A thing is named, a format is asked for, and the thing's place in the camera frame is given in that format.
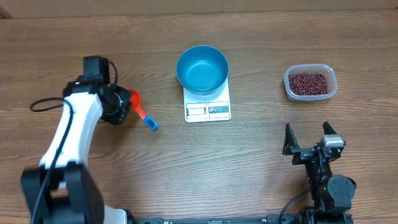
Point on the red beans in container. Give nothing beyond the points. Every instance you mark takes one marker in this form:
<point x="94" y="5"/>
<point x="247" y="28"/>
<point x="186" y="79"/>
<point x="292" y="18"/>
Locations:
<point x="308" y="84"/>

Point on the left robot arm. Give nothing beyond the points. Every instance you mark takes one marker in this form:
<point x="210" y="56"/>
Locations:
<point x="61" y="190"/>

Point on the red measuring scoop blue handle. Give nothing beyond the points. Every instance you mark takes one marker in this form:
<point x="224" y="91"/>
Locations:
<point x="136" y="101"/>

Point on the blue bowl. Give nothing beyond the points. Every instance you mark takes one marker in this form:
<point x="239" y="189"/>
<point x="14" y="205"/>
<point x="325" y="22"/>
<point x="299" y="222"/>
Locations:
<point x="202" y="70"/>

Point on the white kitchen scale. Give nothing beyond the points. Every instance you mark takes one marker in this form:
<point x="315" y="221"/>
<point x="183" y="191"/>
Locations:
<point x="207" y="108"/>

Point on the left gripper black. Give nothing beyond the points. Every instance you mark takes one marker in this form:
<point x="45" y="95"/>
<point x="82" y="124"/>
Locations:
<point x="117" y="119"/>

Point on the clear plastic container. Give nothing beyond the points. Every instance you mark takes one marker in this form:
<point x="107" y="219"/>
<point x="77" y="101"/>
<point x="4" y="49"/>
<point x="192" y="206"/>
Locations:
<point x="326" y="70"/>

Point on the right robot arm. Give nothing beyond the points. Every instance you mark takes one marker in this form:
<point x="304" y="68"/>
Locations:
<point x="331" y="194"/>

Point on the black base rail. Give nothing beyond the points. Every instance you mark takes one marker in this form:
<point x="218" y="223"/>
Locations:
<point x="217" y="220"/>

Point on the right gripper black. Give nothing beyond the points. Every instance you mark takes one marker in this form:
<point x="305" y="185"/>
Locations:
<point x="303" y="154"/>

